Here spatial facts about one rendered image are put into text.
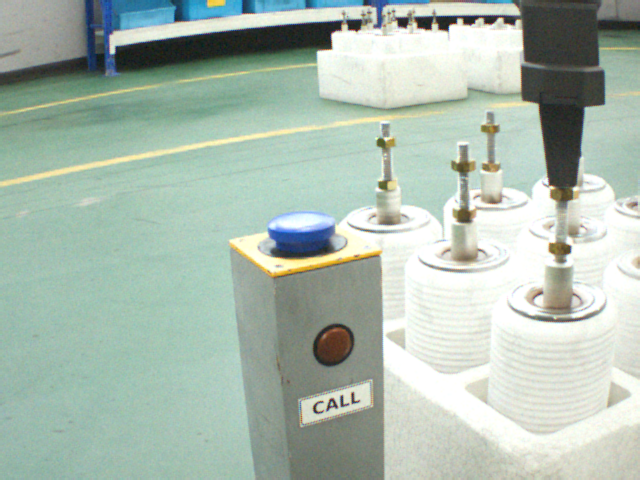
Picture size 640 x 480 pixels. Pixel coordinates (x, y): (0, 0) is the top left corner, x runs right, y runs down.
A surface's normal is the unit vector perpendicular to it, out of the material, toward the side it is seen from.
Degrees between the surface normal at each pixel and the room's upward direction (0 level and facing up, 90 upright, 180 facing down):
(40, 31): 90
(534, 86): 90
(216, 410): 0
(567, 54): 90
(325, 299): 90
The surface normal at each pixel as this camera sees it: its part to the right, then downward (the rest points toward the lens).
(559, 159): -0.23, 0.31
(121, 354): -0.05, -0.95
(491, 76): -0.86, 0.20
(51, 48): 0.46, 0.25
